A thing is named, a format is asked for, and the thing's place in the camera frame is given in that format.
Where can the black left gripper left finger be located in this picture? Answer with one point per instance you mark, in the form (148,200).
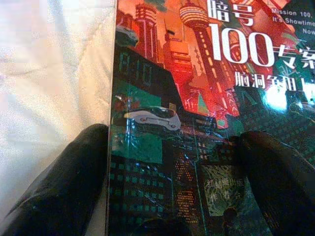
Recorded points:
(64,186)

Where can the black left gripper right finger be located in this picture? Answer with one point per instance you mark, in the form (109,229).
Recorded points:
(285,186)

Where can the red and green cover book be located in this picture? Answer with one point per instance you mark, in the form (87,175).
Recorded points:
(172,98)

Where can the white quilted bed sheet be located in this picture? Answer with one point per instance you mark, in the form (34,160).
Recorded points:
(49,73)

